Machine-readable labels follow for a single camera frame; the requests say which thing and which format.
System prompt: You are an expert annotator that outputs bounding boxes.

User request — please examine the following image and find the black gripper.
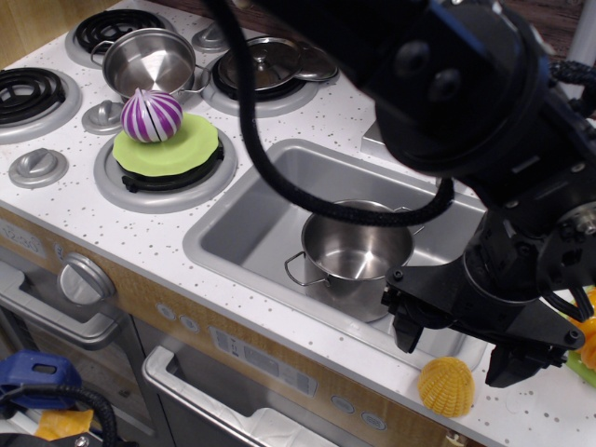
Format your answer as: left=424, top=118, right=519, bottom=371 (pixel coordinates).
left=382, top=211, right=586, bottom=387

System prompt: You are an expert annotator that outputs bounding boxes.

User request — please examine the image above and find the yellow toy corn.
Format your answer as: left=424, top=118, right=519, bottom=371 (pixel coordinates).
left=417, top=357, right=475, bottom=418

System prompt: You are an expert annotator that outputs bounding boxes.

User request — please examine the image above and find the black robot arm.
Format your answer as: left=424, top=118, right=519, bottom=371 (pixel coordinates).
left=291, top=1, right=595, bottom=387

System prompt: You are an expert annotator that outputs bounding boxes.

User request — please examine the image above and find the steel pot in sink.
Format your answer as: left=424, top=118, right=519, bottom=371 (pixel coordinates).
left=284, top=214, right=425, bottom=323

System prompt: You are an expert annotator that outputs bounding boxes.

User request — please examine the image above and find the steel pot lid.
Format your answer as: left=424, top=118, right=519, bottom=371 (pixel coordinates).
left=217, top=36, right=339, bottom=91

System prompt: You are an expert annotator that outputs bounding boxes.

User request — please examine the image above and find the steel pot on stove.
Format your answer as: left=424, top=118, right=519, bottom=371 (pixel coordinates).
left=90, top=28, right=211, bottom=99

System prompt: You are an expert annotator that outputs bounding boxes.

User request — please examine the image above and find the light green toy tray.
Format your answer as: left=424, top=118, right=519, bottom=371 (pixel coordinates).
left=558, top=297, right=596, bottom=388

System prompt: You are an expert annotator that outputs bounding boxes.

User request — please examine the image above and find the orange toy pepper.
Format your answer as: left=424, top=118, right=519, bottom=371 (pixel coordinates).
left=568, top=287, right=596, bottom=369

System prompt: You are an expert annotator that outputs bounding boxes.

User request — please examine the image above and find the black burner under lid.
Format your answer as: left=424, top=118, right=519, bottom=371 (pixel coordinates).
left=213, top=49, right=306, bottom=102

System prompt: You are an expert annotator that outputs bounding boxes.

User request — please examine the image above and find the green toy plate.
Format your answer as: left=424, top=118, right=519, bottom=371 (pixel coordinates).
left=112, top=114, right=219, bottom=177

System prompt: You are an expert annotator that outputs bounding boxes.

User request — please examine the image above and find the black burner under plate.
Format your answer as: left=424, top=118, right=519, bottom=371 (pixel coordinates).
left=121, top=141, right=224, bottom=194

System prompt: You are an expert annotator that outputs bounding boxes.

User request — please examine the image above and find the grey oven dial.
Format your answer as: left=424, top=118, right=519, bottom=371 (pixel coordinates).
left=57, top=252, right=115, bottom=306

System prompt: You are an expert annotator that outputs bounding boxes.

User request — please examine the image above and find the purple striped toy onion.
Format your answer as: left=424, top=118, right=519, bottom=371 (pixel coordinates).
left=120, top=88, right=183, bottom=143

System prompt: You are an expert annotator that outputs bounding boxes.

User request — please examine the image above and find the grey stove knob back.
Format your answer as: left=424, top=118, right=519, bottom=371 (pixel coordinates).
left=191, top=22, right=229, bottom=53

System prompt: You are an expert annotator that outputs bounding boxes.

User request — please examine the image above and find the grey stove knob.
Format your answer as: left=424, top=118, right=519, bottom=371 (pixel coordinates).
left=82, top=100, right=124, bottom=135
left=8, top=148, right=69, bottom=189
left=191, top=22, right=229, bottom=53

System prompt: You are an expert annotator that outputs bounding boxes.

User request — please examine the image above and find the grey stove knob upper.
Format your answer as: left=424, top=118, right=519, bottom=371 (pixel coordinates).
left=82, top=100, right=124, bottom=135

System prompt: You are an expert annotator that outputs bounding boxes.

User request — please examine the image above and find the blue clamp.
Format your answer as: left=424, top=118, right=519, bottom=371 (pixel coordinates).
left=1, top=350, right=82, bottom=410

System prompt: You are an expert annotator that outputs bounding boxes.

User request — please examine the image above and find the grey stove knob lower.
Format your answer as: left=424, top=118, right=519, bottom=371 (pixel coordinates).
left=8, top=148, right=69, bottom=189

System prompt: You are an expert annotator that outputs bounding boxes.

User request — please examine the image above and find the black coil burner back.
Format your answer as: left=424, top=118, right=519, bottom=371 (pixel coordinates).
left=74, top=9, right=165, bottom=49

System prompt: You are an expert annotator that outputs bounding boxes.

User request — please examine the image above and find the black coil burner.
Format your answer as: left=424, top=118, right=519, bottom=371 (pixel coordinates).
left=1, top=68, right=66, bottom=125
left=74, top=9, right=165, bottom=49

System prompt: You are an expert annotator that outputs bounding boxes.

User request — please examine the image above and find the black coil burner left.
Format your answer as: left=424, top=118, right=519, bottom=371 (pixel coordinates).
left=1, top=68, right=66, bottom=125

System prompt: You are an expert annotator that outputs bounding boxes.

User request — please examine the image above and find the grey dishwasher handle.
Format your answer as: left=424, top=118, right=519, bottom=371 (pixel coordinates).
left=142, top=345, right=334, bottom=447

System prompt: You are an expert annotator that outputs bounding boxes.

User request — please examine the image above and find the grey post right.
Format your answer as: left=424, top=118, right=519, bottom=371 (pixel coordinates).
left=568, top=0, right=596, bottom=102

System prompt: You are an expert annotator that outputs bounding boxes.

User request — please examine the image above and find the grey oven door handle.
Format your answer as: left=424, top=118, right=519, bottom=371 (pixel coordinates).
left=1, top=262, right=120, bottom=350

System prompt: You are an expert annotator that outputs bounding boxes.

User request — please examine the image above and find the black braided cable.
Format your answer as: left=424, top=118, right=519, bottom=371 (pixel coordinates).
left=204, top=0, right=455, bottom=228

